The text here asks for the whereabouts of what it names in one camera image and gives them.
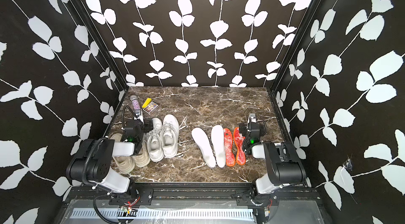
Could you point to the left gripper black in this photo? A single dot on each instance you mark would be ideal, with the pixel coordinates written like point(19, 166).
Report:
point(148, 126)

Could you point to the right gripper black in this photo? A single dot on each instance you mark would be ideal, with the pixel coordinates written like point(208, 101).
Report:
point(243, 128)

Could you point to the white sneaker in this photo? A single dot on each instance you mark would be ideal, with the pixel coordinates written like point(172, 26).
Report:
point(154, 143)
point(169, 135)

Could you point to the beige sneaker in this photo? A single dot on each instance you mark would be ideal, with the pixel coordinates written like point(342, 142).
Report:
point(125, 164)
point(143, 158)

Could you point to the white grey insole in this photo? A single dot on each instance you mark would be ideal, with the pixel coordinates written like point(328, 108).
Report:
point(217, 138)

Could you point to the red orange insole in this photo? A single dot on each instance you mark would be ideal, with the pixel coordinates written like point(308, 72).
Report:
point(228, 144)

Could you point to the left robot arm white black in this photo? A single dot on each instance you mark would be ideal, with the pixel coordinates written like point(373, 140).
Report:
point(104, 162)

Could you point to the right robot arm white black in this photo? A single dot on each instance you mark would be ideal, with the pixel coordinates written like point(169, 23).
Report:
point(283, 166)

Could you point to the small purple card box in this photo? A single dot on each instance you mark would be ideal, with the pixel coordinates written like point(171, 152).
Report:
point(151, 107)

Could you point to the purple glitter tube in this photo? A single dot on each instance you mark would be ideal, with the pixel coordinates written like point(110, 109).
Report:
point(136, 106)

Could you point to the yellow wedge block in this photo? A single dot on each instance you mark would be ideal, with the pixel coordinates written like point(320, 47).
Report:
point(147, 103)

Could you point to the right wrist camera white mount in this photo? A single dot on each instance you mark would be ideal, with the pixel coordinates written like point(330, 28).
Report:
point(252, 118)

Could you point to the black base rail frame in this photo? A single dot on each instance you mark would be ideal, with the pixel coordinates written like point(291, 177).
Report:
point(242, 194)

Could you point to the white slotted cable duct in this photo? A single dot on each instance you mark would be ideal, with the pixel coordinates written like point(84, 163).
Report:
point(113, 214)

